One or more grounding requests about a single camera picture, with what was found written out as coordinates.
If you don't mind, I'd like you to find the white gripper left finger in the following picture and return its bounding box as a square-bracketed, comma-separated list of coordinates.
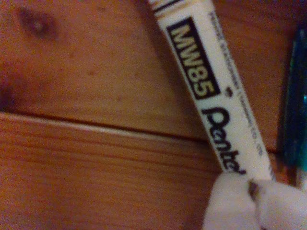
[202, 173, 261, 230]

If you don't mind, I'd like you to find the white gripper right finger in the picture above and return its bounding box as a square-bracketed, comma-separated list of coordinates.
[255, 180, 307, 230]

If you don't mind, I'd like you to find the green transparent pen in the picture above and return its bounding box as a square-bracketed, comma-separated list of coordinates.
[275, 23, 307, 190]

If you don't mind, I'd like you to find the white marker with black cap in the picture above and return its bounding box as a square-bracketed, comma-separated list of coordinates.
[146, 0, 274, 183]

